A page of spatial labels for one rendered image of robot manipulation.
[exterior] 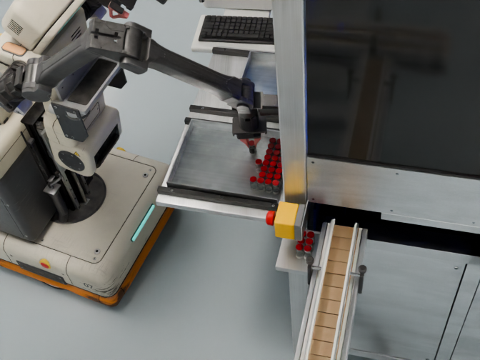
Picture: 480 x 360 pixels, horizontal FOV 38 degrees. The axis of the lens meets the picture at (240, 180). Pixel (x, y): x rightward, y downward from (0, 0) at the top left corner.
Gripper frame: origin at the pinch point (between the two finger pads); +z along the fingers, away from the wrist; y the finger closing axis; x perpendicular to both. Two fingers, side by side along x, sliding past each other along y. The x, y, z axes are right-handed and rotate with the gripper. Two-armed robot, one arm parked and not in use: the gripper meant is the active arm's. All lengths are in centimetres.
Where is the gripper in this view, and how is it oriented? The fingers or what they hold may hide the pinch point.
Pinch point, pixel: (251, 144)
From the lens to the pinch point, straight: 213.0
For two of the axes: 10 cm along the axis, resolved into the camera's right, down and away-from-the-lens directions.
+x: 0.1, -7.9, 6.1
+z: 1.0, 6.1, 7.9
